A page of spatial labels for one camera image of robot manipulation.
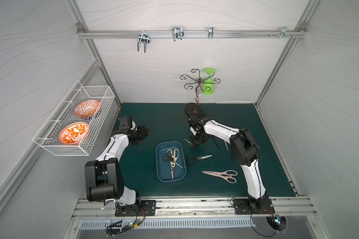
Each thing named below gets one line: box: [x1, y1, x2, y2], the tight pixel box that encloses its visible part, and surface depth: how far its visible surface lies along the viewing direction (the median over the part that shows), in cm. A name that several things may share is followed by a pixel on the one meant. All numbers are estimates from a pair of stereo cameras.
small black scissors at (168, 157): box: [162, 150, 180, 166], surface depth 92 cm
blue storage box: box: [155, 140, 187, 183], surface depth 88 cm
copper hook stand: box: [179, 68, 221, 114], surface depth 94 cm
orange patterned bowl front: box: [58, 121, 90, 145], surface depth 64 cm
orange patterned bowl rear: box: [73, 99, 102, 120], surface depth 73 cm
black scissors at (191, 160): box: [185, 154, 213, 166], surface depth 93 cm
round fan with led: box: [265, 214, 288, 234], surface depth 73 cm
